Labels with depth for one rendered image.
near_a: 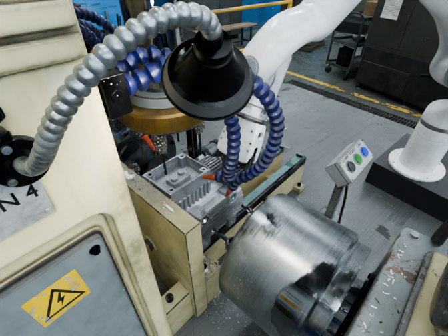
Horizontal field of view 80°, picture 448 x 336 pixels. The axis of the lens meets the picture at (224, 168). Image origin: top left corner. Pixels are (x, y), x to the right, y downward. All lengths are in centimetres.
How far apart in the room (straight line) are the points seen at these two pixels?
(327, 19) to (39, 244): 58
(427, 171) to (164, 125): 100
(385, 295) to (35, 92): 47
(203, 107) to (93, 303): 29
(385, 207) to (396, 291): 71
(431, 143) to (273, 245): 79
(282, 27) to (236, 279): 46
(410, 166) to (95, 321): 109
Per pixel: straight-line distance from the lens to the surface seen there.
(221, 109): 19
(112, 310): 44
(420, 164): 120
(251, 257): 49
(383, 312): 46
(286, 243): 48
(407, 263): 53
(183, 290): 70
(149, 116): 46
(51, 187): 28
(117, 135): 79
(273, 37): 55
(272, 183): 93
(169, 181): 64
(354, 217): 108
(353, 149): 89
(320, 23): 62
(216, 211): 67
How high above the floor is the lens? 154
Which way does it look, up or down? 38 degrees down
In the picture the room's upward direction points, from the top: straight up
